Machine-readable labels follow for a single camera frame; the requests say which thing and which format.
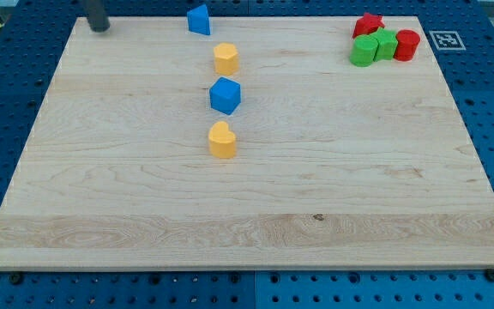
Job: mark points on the white fiducial marker tag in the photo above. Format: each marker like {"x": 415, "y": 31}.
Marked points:
{"x": 447, "y": 40}

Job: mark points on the yellow heart block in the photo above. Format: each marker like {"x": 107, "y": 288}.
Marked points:
{"x": 222, "y": 141}

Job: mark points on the black bolt front left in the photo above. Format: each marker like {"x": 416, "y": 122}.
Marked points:
{"x": 15, "y": 278}

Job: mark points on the wooden board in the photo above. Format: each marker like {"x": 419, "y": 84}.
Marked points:
{"x": 337, "y": 167}

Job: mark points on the black bolt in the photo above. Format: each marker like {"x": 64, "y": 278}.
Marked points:
{"x": 15, "y": 278}
{"x": 489, "y": 275}

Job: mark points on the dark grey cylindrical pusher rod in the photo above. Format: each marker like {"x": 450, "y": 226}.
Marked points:
{"x": 96, "y": 15}

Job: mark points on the blue cube block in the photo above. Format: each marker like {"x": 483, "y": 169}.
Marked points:
{"x": 225, "y": 95}

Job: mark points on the black bolt front right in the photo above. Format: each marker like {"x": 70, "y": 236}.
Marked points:
{"x": 489, "y": 275}

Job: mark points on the green star block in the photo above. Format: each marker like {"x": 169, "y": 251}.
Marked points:
{"x": 387, "y": 43}

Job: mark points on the green cylinder block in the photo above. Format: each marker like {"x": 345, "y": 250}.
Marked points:
{"x": 363, "y": 51}

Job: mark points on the red star block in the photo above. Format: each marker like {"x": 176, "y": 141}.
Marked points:
{"x": 367, "y": 24}

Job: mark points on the yellow hexagon block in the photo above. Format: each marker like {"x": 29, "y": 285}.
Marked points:
{"x": 226, "y": 59}

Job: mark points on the red cylinder block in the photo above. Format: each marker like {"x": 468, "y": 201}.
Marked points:
{"x": 408, "y": 42}

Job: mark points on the blue triangle block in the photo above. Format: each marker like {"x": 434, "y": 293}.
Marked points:
{"x": 198, "y": 20}

